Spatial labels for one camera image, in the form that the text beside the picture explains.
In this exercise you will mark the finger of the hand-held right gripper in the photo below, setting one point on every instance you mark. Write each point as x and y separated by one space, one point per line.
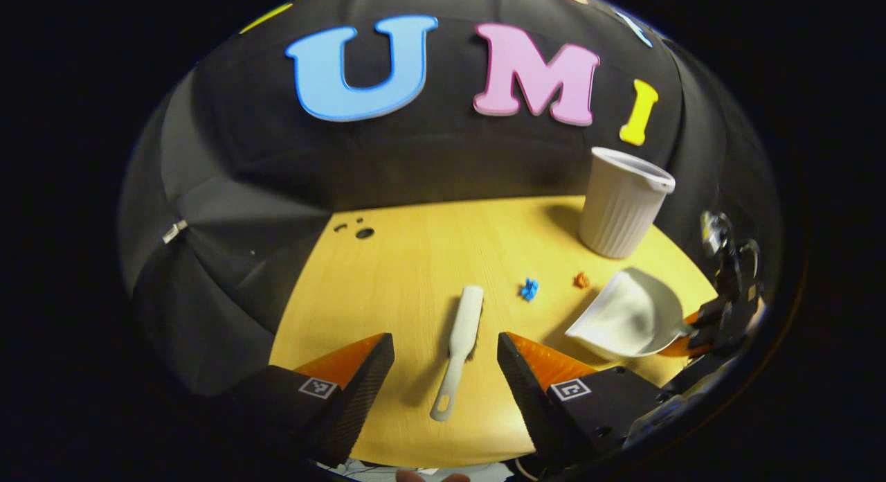
706 342
709 314

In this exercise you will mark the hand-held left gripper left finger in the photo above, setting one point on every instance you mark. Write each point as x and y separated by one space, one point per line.
360 392

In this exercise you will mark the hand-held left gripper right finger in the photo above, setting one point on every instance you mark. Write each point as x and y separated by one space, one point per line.
526 399

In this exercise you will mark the white dustpan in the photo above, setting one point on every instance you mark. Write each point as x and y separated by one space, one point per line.
623 316

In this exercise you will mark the small white broom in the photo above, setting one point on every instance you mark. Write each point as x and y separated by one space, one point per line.
465 323

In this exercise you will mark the blue paper scrap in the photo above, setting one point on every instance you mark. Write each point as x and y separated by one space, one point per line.
529 289

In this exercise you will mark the orange paper scrap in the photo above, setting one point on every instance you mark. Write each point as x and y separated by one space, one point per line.
581 280

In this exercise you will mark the white ribbed garbage bin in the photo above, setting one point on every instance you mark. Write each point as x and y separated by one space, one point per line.
619 212

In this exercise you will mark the wooden desktop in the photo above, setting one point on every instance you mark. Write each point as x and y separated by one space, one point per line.
415 260

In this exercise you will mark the white cloth clip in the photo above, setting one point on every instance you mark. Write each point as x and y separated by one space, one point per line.
174 230

